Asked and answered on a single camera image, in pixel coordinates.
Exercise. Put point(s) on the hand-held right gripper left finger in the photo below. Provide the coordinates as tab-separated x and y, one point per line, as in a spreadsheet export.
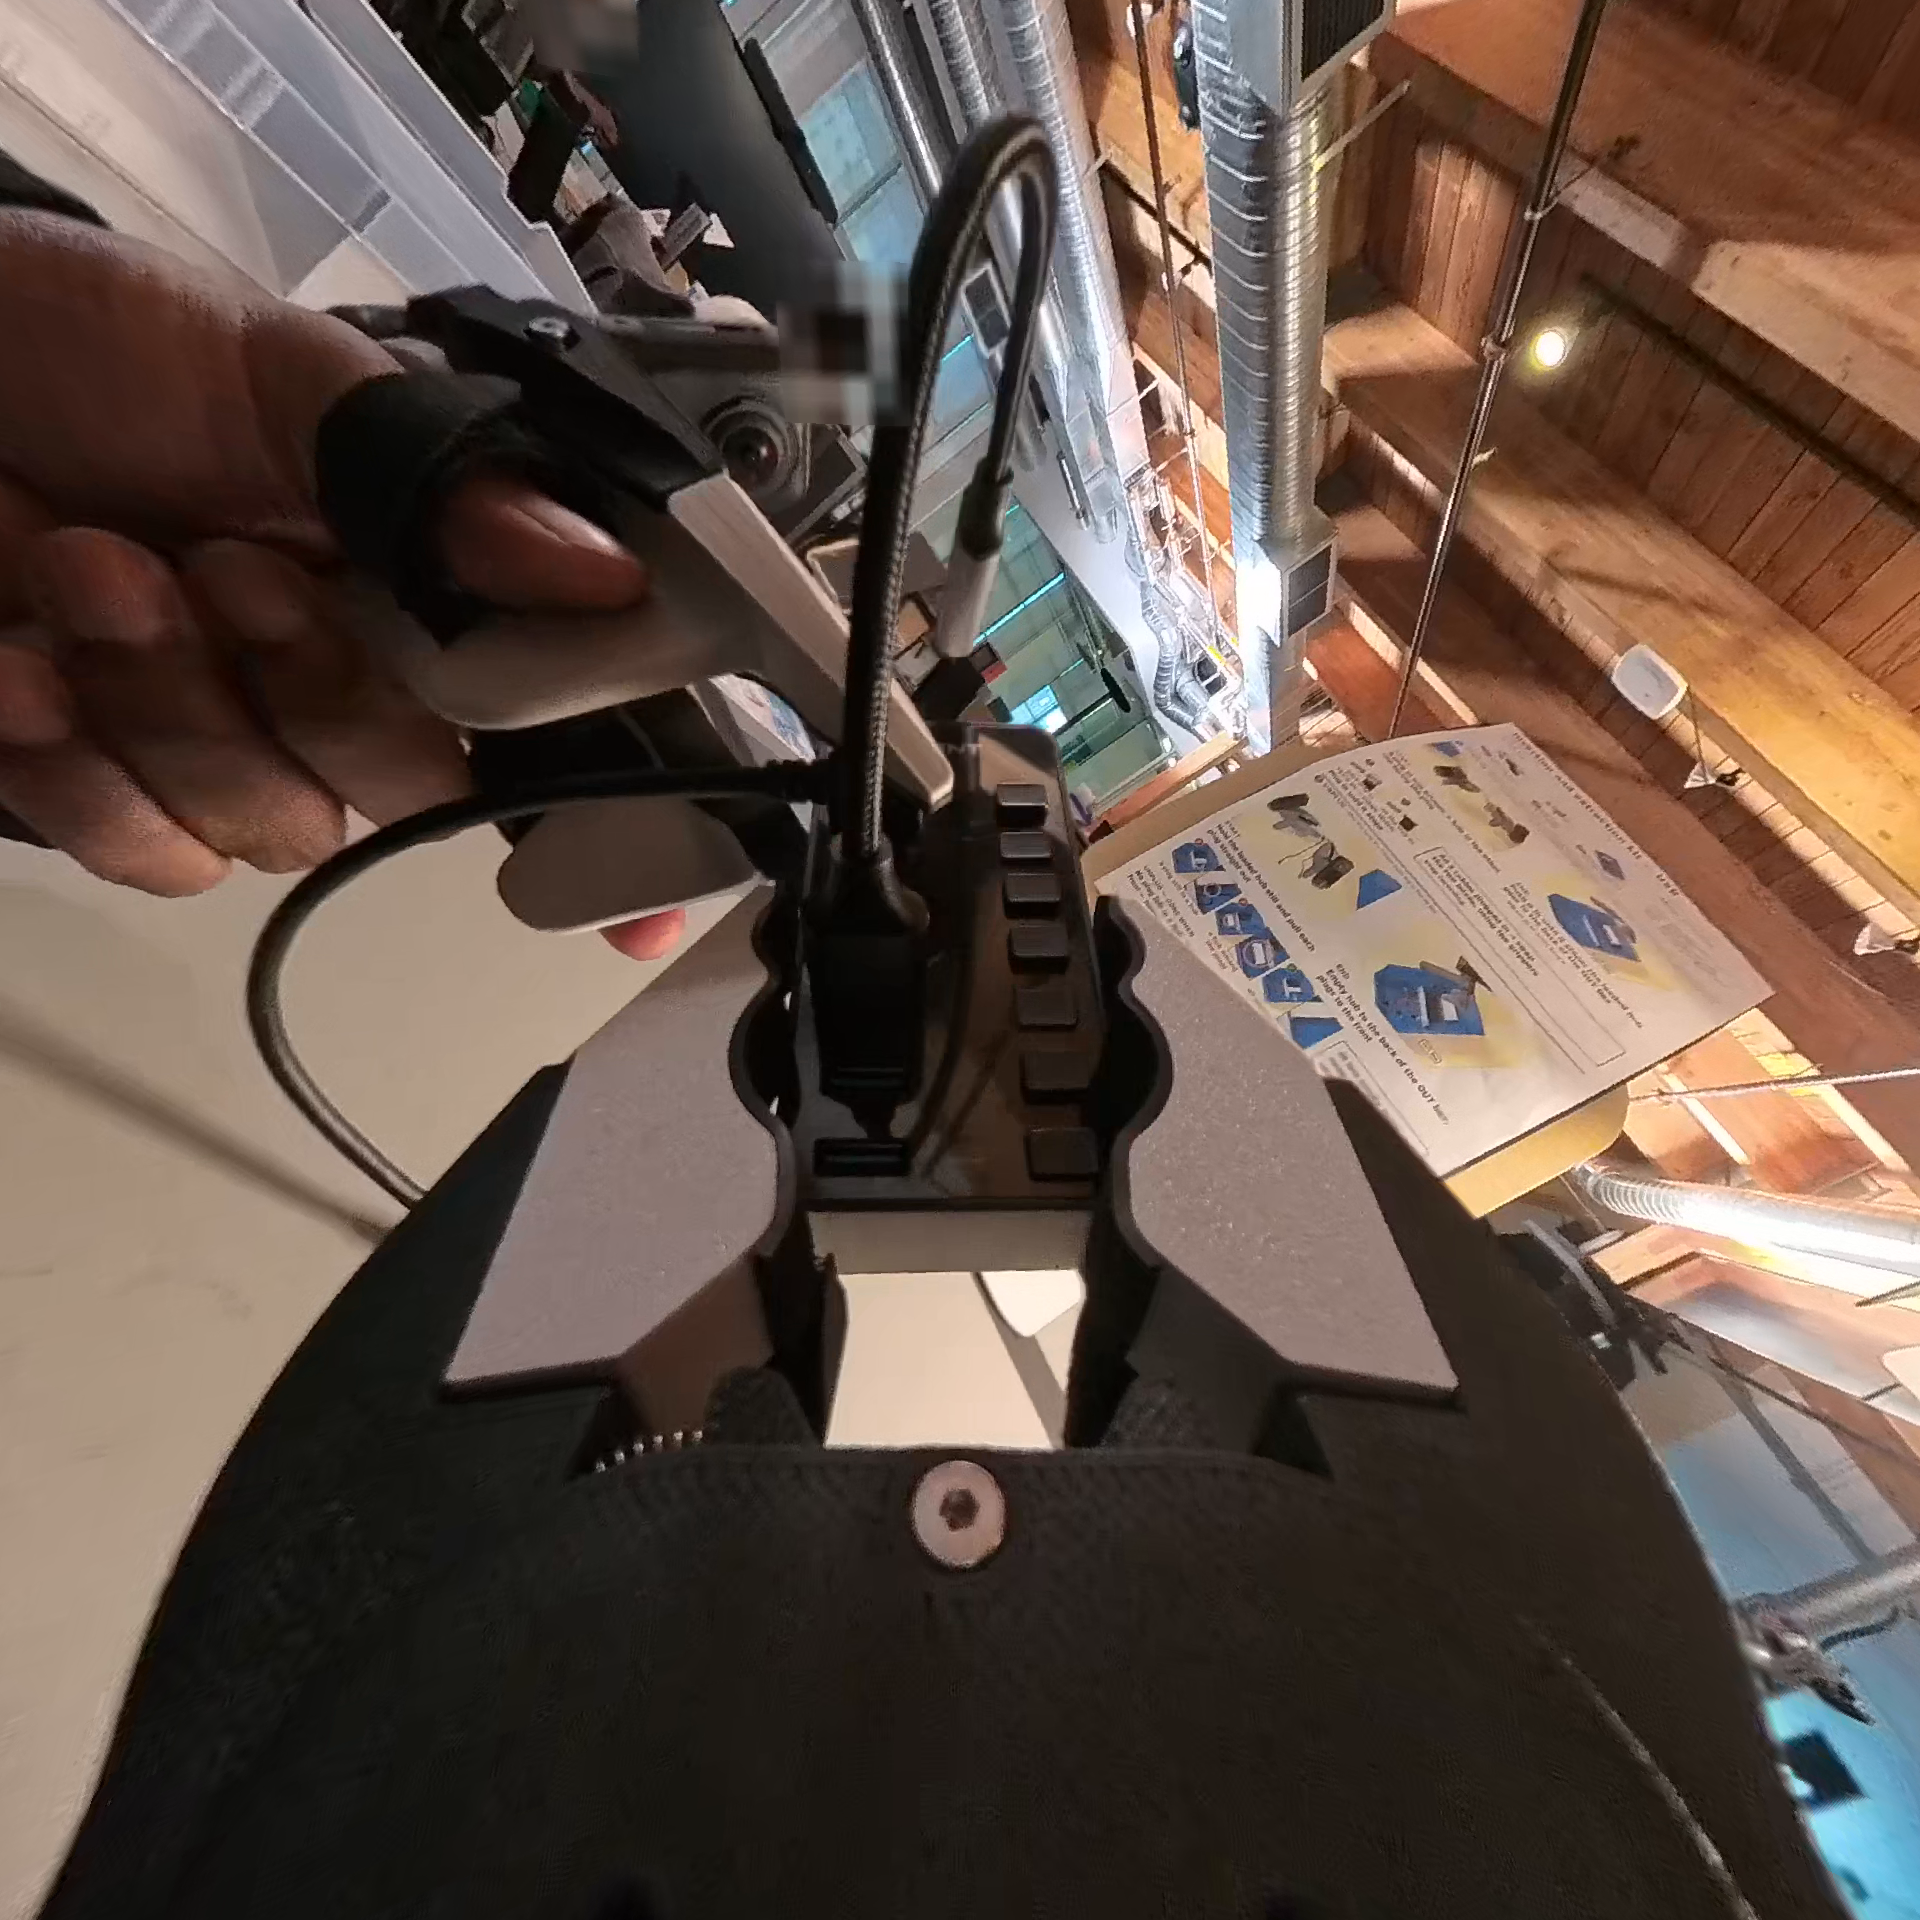
630	1200

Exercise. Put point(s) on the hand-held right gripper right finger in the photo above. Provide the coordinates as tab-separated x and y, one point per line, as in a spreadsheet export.
1274	1214

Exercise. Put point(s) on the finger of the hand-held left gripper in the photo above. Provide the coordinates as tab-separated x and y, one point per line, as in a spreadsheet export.
780	600
630	878

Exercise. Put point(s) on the clear plastic bin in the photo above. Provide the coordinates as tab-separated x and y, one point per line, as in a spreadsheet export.
375	150

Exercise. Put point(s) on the black silver USB hub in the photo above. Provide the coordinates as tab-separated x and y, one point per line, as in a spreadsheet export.
960	1080

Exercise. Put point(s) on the cardboard clipboard with paper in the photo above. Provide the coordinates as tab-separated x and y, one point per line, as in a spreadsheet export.
1500	901

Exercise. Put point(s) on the white ceiling access point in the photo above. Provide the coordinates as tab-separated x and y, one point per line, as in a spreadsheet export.
1651	682

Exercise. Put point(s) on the silver ventilation duct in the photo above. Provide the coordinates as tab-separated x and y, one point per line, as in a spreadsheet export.
1268	301

